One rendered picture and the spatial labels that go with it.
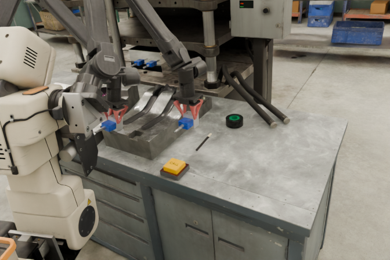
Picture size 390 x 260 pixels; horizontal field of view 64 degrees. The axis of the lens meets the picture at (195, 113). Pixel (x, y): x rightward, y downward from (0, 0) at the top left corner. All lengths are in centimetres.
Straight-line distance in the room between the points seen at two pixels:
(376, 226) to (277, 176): 117
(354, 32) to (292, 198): 381
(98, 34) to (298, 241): 89
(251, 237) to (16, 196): 80
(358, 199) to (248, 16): 139
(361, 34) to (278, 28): 305
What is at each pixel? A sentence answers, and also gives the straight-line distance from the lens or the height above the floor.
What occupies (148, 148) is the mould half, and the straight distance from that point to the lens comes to 125.
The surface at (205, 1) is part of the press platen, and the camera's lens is 172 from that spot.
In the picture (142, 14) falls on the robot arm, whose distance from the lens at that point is 113.
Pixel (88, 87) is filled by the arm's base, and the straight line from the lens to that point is 89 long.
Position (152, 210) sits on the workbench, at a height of 53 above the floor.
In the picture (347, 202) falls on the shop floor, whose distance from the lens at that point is 233.
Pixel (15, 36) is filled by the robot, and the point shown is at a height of 137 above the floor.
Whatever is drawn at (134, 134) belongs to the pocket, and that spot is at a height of 87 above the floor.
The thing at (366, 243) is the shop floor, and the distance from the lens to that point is 212.
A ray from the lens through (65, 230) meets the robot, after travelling 115.
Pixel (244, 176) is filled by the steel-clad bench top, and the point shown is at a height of 80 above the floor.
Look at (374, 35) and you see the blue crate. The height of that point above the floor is 38.
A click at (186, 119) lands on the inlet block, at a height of 95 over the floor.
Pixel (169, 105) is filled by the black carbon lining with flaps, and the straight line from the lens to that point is 144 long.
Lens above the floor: 152
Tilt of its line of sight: 27 degrees down
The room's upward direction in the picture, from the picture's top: 5 degrees counter-clockwise
